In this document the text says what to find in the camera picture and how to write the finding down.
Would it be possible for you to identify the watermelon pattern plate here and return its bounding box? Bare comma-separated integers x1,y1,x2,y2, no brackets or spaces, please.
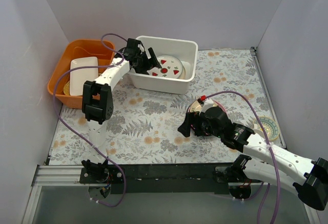
148,55,183,79

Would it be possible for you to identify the cream small plate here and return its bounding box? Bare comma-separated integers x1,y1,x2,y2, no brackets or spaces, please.
188,98,216,113

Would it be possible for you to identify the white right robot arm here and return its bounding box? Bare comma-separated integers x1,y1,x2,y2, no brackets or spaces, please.
177,107,327,211

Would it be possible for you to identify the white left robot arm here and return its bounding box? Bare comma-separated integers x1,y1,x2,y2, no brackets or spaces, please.
80,38,160,185

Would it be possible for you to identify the orange plastic bin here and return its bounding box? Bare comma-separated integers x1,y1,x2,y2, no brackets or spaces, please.
47,39,115,109

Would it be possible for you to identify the white plastic bin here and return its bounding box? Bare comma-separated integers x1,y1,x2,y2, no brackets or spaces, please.
128,36,198,94

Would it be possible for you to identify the yellow plate in orange bin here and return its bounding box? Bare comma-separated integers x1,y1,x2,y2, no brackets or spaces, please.
63,81,70,96

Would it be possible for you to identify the pink plate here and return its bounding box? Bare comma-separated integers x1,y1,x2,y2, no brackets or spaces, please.
187,100,228,136

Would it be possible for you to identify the floral table mat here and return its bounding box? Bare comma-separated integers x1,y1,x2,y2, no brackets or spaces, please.
50,49,285,165

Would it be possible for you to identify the teal patterned plate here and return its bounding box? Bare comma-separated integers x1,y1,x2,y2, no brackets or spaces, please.
251,116,280,141

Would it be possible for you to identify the white rectangular plate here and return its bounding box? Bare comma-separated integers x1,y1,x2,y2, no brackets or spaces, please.
70,56,98,96

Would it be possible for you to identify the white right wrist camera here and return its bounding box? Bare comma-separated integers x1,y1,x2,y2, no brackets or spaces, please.
197,95,214,110

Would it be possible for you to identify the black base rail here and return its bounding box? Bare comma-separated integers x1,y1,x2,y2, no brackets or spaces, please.
79,161,254,198

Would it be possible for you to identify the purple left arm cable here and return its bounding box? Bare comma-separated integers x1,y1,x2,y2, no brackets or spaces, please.
52,33,128,207

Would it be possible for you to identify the aluminium frame rail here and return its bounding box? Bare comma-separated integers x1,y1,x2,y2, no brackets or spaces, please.
22,166,82,223

